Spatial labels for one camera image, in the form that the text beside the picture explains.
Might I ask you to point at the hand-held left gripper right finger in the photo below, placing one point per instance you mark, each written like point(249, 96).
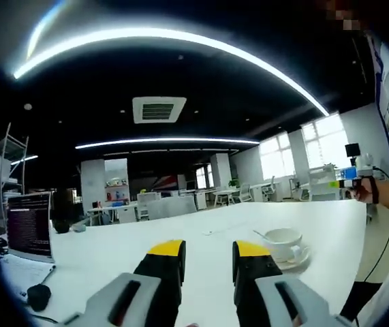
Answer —
point(265, 299)

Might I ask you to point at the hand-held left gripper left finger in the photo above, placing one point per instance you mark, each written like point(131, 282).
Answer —
point(139, 299)

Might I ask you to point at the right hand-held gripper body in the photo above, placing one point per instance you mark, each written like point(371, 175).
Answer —
point(366, 167)

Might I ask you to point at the white coffee tray saucer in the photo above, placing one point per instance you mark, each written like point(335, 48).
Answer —
point(300, 260)

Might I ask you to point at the white coffee cup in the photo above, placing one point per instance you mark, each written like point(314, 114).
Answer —
point(282, 243)

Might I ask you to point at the white coffee spoon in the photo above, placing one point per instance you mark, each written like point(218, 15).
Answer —
point(259, 234)

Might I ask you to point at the white tabletop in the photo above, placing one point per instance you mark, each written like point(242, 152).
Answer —
point(146, 225)

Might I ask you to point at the person's right hand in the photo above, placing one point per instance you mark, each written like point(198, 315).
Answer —
point(364, 195)

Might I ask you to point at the black square device on stand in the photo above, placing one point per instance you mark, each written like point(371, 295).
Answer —
point(352, 150)

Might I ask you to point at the white office chair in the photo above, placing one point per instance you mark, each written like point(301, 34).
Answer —
point(270, 189)
point(245, 193)

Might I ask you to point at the pale green bowl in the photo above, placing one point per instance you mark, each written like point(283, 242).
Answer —
point(78, 227)

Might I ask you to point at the person's black trousers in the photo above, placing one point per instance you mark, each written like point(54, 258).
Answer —
point(361, 301)

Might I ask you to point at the white desk partition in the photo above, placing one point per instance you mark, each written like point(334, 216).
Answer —
point(167, 206)

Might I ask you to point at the black computer mouse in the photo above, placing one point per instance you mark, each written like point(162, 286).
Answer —
point(39, 297)

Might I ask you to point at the green potted plant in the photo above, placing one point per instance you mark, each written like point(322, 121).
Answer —
point(234, 183)

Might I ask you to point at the colourful display shelf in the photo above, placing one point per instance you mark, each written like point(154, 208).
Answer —
point(116, 190)

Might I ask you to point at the silver laptop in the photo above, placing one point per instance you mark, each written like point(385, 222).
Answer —
point(29, 225)

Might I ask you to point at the short ceiling light strip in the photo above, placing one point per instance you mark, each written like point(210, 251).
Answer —
point(24, 159)

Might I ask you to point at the grey shelving rack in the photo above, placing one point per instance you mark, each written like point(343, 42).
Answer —
point(10, 163)

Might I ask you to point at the white ceiling air vent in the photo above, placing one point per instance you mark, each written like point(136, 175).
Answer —
point(158, 110)

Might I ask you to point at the round ceiling fixture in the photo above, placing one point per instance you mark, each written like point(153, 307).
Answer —
point(28, 106)

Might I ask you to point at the long curved ceiling light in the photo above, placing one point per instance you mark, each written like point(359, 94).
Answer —
point(129, 33)

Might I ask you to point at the red blue wall graphic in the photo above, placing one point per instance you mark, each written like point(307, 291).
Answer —
point(165, 182)

